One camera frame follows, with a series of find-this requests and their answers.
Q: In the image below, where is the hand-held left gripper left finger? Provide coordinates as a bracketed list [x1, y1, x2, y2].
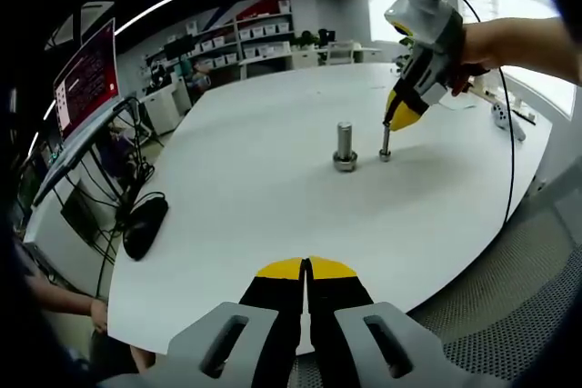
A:
[97, 256, 305, 388]

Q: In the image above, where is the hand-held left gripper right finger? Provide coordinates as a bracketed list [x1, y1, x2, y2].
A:
[305, 255, 511, 388]

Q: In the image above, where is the thin steel threaded stud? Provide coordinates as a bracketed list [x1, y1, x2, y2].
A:
[378, 126, 394, 164]

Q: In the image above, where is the thick steel threaded stud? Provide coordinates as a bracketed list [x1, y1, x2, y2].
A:
[332, 120, 361, 174]

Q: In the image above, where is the person's right hand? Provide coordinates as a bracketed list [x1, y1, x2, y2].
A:
[449, 19, 501, 98]

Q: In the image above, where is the white slatted chair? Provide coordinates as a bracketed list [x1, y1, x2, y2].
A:
[326, 40, 356, 65]

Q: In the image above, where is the white game controller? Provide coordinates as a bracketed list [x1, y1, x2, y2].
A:
[490, 103, 527, 143]

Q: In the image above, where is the small green plant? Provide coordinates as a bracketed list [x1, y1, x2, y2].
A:
[293, 31, 319, 51]

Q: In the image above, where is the long white counter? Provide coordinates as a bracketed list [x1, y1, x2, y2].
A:
[238, 46, 383, 78]

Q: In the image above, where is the black computer mouse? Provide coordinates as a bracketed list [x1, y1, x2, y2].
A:
[122, 195, 170, 262]

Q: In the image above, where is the white shelving unit with bins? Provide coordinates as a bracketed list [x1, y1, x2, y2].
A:
[145, 0, 295, 80]

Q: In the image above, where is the black monitor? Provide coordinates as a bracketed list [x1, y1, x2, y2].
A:
[163, 35, 195, 60]

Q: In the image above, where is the white cabinet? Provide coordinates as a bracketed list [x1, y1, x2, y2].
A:
[143, 76, 192, 134]

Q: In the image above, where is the laptop with red screen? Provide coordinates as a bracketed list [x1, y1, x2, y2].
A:
[32, 17, 126, 207]

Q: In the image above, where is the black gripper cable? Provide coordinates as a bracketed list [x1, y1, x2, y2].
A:
[443, 0, 517, 225]

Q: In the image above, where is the bundle of black cables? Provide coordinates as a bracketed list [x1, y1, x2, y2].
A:
[58, 99, 160, 271]

